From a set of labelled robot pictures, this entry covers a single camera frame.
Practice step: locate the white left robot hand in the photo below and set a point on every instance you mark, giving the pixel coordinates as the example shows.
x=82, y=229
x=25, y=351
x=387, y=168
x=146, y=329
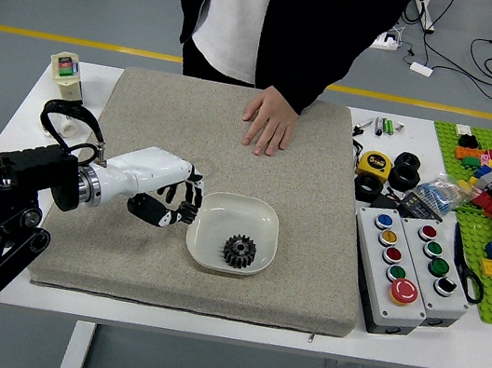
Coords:
x=144, y=169

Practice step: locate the person's left hand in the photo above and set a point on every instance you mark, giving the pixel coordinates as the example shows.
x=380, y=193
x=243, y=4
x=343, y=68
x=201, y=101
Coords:
x=272, y=122

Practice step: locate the white square dish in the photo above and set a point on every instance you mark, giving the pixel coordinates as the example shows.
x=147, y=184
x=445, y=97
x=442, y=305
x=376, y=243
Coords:
x=221, y=218

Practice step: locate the big black gear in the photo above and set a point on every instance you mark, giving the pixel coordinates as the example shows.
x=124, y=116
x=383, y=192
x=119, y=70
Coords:
x=239, y=250

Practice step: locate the person's left forearm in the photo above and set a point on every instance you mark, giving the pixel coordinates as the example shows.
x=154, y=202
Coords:
x=325, y=74

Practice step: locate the grey five-button control box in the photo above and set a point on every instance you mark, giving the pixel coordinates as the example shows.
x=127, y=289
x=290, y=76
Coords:
x=389, y=274

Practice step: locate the grey four-button control box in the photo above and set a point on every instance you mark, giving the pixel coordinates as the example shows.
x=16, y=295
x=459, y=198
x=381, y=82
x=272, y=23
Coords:
x=441, y=273

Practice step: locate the grey-brown mat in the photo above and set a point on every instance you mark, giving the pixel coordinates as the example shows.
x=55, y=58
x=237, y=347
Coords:
x=168, y=109

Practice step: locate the white pipe tee fitting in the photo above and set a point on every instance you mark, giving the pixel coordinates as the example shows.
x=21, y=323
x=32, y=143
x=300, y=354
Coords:
x=69, y=128

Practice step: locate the silver black clip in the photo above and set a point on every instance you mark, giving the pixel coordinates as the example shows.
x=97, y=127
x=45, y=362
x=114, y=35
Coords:
x=363, y=125

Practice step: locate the yellow tape measure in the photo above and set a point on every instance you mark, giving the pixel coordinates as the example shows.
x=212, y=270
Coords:
x=373, y=164

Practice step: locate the person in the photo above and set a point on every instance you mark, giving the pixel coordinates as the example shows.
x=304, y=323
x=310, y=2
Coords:
x=303, y=14

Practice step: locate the black rubber tire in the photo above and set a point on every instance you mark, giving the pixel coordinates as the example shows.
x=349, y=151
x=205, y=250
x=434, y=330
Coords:
x=369, y=188
x=405, y=178
x=408, y=160

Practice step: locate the green battery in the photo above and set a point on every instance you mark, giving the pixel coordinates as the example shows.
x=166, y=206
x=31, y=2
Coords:
x=390, y=126

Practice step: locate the white power strip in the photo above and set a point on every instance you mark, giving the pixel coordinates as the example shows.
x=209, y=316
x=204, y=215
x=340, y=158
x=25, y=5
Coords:
x=388, y=41

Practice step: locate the white power adapter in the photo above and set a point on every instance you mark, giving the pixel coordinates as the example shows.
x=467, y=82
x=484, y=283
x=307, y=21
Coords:
x=421, y=68

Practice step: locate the black display module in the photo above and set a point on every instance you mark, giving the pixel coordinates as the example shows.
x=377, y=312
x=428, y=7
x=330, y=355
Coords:
x=421, y=208

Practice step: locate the clear bag of blue parts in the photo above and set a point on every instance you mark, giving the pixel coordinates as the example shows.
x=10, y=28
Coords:
x=438, y=195

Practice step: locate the white desk leg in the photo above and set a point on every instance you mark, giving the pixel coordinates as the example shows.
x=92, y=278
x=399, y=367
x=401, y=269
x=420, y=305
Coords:
x=427, y=16

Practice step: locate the white building brick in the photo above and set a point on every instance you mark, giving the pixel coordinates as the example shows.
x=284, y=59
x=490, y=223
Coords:
x=463, y=130

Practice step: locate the black building brick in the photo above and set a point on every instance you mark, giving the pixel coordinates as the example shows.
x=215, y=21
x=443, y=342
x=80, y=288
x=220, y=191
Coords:
x=467, y=141

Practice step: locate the orange building brick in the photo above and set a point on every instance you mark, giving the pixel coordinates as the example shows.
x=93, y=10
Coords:
x=467, y=153

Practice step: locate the white table leg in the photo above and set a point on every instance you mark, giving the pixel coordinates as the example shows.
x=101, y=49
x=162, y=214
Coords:
x=73, y=353

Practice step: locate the green building brick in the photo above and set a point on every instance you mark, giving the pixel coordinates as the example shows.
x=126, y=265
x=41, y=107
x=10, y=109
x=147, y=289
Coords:
x=470, y=162

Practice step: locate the green building baseplate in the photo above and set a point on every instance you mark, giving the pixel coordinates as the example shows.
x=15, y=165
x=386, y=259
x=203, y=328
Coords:
x=469, y=231

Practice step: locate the big red building brick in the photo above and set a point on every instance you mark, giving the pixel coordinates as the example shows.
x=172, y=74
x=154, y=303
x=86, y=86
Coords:
x=484, y=202

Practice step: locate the black scissors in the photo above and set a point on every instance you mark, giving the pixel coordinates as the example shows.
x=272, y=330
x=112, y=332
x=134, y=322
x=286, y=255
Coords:
x=463, y=267

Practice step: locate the cream switch box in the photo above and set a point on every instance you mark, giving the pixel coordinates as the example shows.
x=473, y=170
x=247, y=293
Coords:
x=66, y=78

